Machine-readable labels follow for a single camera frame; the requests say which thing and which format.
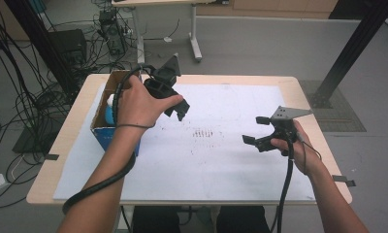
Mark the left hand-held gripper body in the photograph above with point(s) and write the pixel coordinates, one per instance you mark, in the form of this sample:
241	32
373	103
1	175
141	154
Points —
163	84

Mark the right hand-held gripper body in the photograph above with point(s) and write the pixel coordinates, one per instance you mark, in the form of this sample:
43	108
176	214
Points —
284	124

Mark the blue bottle with white cap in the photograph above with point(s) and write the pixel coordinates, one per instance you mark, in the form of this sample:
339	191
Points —
110	113

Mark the blue cardboard box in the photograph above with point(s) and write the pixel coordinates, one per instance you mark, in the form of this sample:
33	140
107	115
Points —
105	137

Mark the person's left hand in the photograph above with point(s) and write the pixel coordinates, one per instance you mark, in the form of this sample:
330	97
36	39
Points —
140	106

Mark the person's right hand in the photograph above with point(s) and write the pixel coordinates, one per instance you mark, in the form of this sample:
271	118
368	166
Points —
307	155

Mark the black wrist band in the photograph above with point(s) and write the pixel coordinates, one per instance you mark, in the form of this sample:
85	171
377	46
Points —
130	126

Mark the white power adapter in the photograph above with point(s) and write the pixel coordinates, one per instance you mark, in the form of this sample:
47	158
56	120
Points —
167	39

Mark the grey floor mat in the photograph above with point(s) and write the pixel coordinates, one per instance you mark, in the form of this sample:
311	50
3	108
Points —
340	110

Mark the white table mat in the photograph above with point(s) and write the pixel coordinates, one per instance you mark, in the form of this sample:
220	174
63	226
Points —
198	168

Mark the white desk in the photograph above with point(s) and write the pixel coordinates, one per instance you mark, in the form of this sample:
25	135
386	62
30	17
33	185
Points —
194	32

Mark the person's right leg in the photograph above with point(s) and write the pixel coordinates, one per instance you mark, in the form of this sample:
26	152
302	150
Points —
243	220

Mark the person's leg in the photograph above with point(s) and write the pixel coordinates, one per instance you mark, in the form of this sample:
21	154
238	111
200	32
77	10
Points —
156	220
243	220

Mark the black metal stand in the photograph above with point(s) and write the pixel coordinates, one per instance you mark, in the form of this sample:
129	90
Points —
353	48
32	26

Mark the black equipment box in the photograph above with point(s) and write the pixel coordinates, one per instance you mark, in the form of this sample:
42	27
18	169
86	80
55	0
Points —
67	45

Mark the person's left leg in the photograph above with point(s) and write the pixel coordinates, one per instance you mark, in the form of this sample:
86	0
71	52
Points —
156	220

